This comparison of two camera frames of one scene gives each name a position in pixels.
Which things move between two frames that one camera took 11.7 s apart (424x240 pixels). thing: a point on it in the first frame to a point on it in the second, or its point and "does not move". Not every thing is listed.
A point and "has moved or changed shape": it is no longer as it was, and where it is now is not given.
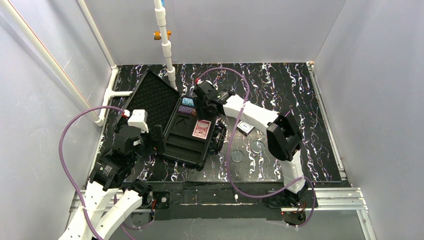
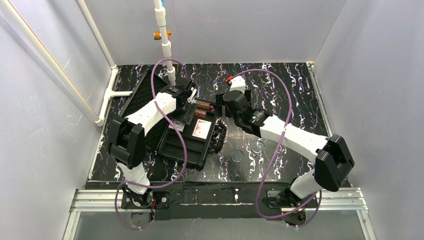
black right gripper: [216, 139] to [224, 108]
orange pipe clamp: [157, 35] does not move
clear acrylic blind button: [237, 156] does not move
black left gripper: [157, 138] to [189, 110]
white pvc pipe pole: [161, 20] does not move
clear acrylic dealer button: [257, 146] does not move
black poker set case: [189, 137] does not move
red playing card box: [201, 129] does not move
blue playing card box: [244, 128] has moved or changed shape
